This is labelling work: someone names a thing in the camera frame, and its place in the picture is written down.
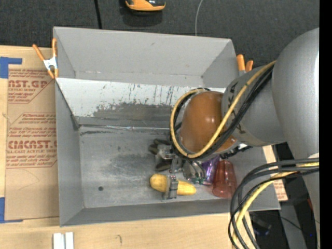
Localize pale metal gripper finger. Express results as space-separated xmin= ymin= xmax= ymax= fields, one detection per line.
xmin=162 ymin=174 xmax=179 ymax=200
xmin=155 ymin=144 xmax=175 ymax=166

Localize yellow toy corn cob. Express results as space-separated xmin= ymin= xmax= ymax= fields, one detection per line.
xmin=149 ymin=173 xmax=197 ymax=197

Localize clear purple cup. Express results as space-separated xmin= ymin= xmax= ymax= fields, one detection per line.
xmin=201 ymin=156 xmax=220 ymax=186

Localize clear red cup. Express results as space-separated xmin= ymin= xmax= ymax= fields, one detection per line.
xmin=212 ymin=160 xmax=238 ymax=199

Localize grey metal bin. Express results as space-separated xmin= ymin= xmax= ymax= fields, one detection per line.
xmin=52 ymin=26 xmax=281 ymax=227

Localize brown cardboard board red print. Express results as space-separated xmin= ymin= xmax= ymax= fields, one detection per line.
xmin=0 ymin=45 xmax=61 ymax=222

